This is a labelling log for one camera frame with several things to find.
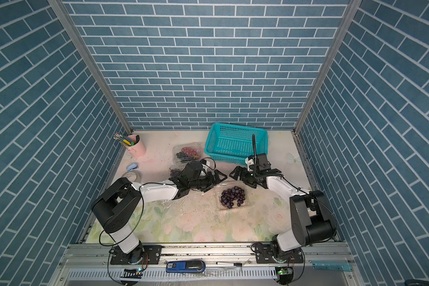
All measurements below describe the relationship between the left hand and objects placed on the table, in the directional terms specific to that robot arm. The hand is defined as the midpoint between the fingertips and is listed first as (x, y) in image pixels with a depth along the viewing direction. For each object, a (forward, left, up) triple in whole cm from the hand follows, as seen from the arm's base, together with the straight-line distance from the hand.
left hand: (227, 183), depth 85 cm
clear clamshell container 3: (+11, +27, -5) cm, 30 cm away
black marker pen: (-32, -5, -10) cm, 34 cm away
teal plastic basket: (+34, -5, -10) cm, 36 cm away
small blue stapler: (+14, +53, -8) cm, 56 cm away
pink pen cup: (+23, +52, -4) cm, 57 cm away
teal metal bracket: (-32, -43, -9) cm, 55 cm away
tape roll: (+9, +51, -10) cm, 53 cm away
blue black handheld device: (-33, +16, -5) cm, 37 cm away
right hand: (+4, -6, -2) cm, 7 cm away
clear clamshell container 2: (+26, +29, -5) cm, 39 cm away
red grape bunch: (+23, +20, -6) cm, 31 cm away
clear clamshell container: (-4, -3, -5) cm, 7 cm away
